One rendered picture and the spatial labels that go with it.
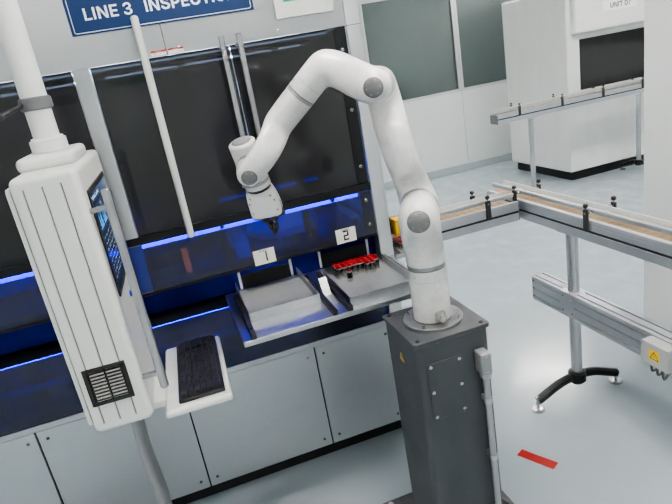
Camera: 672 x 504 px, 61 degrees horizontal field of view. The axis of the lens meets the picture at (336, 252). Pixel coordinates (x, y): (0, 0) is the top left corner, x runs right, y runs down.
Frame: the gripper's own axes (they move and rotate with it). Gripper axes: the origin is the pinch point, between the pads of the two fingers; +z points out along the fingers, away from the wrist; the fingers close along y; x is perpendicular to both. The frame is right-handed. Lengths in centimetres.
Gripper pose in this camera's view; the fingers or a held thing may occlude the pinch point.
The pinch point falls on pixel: (273, 226)
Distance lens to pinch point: 191.6
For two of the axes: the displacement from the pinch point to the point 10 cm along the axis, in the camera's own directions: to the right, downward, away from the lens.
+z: 2.5, 7.9, 5.6
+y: 9.7, -1.7, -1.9
